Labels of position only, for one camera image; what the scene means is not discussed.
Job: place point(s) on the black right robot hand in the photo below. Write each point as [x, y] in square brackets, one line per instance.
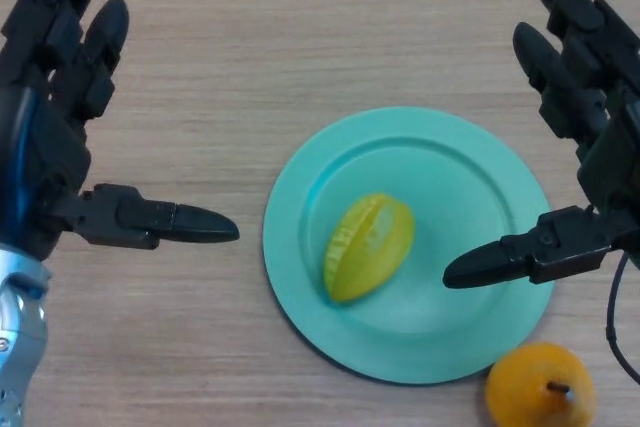
[610, 157]

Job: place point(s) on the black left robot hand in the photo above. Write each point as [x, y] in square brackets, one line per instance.
[40, 147]

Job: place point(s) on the yellow starfruit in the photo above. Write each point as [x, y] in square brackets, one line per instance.
[370, 252]

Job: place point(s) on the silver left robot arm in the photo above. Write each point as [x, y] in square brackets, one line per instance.
[20, 327]

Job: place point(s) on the green round plate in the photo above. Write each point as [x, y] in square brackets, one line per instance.
[450, 317]

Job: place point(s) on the orange pear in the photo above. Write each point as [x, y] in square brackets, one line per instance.
[530, 387]

